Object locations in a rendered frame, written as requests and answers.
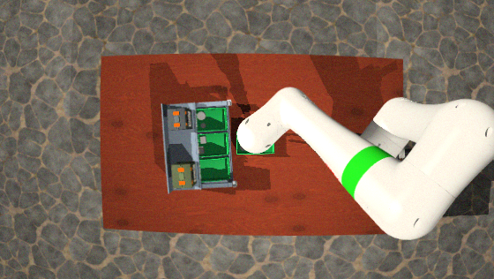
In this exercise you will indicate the olive green tool case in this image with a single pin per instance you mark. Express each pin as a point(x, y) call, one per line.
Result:
point(183, 174)

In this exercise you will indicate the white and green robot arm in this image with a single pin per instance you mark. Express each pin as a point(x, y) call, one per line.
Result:
point(457, 143)

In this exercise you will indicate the grey metal shelf rack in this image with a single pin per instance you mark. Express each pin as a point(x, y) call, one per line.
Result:
point(180, 145)

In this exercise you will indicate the green bin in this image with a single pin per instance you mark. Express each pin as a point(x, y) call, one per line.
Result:
point(214, 169)
point(216, 144)
point(215, 119)
point(270, 150)

